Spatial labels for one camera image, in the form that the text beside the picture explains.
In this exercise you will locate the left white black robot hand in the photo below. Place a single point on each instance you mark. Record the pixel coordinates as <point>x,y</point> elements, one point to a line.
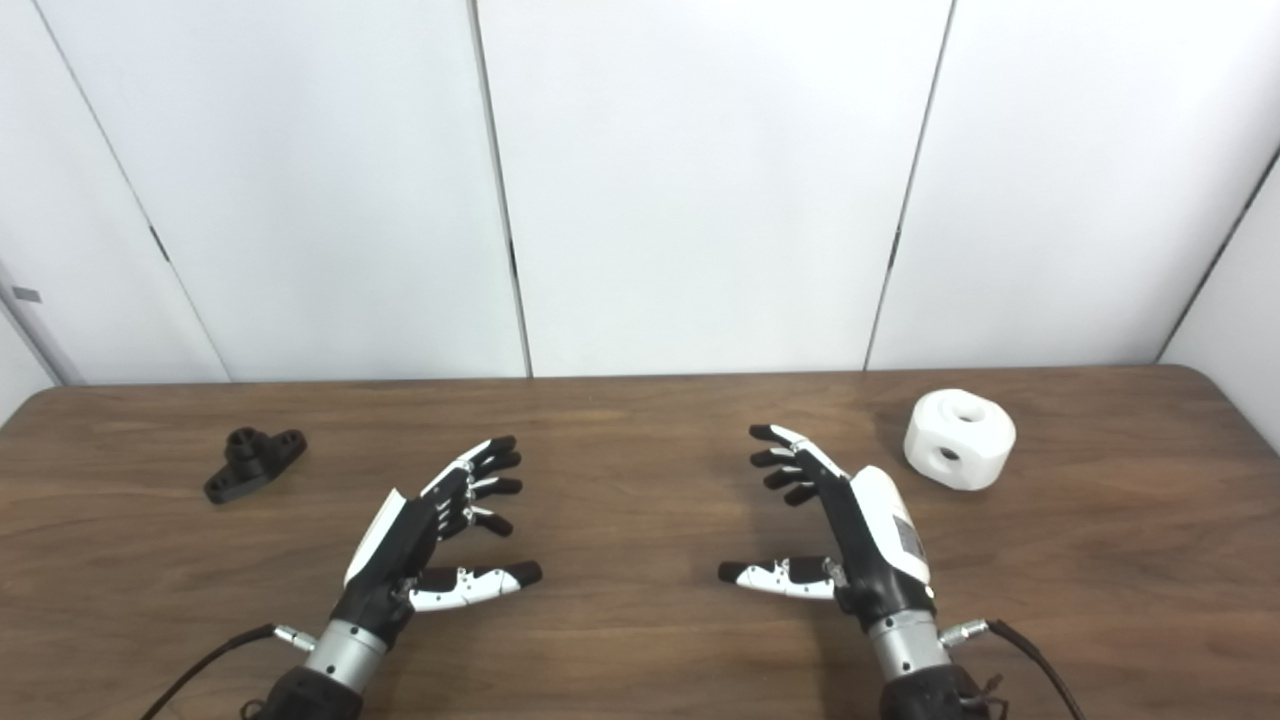
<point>385,560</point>

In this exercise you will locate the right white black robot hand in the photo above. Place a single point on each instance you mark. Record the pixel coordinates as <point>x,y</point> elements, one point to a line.
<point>880,540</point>

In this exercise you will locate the round white piece with holes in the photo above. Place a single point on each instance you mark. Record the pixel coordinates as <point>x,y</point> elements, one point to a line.
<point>975,450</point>

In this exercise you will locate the black flanged holder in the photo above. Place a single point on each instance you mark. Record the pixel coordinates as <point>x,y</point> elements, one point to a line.
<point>250,465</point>

